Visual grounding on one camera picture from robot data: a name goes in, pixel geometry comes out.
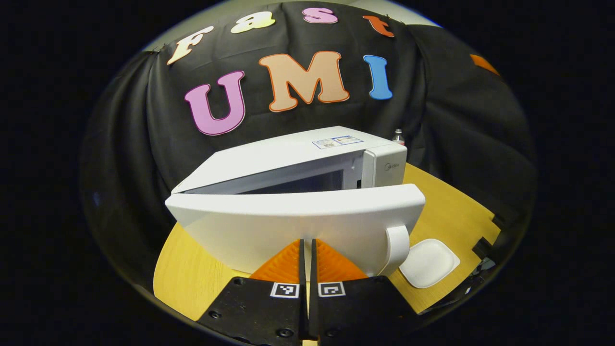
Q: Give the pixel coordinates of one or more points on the black table clamp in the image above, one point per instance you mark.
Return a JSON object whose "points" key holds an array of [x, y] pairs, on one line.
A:
{"points": [[498, 222], [483, 249]]}

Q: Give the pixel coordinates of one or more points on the white square plate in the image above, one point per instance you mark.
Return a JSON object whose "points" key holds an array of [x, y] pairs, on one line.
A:
{"points": [[427, 264]]}

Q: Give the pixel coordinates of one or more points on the white microwave oven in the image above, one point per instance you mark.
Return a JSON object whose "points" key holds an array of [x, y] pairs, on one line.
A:
{"points": [[288, 221]]}

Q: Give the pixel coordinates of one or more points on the black backdrop cloth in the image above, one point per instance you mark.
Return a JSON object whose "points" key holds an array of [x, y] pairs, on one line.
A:
{"points": [[456, 134]]}

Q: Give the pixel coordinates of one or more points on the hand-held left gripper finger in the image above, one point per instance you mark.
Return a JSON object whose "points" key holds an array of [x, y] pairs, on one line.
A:
{"points": [[303, 269], [313, 269]]}

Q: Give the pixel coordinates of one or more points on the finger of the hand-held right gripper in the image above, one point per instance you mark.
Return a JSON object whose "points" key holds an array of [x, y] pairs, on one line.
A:
{"points": [[483, 63]]}

